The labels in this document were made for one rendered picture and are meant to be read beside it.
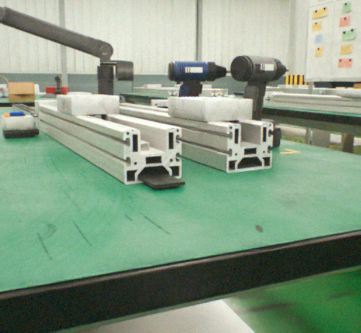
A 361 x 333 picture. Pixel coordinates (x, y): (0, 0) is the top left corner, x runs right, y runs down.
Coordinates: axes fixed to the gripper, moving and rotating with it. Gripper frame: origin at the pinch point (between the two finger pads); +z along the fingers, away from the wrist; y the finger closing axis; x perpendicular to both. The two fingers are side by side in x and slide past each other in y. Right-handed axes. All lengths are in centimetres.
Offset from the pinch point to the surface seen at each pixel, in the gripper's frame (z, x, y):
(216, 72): -17.0, -38.9, 21.7
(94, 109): -8, -53, -19
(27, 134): 0.7, -20.7, -29.6
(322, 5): -88, 172, 275
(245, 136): -4, -80, 3
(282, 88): -6, 314, 351
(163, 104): -6.7, -16.1, 14.9
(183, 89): -12.0, -35.3, 12.6
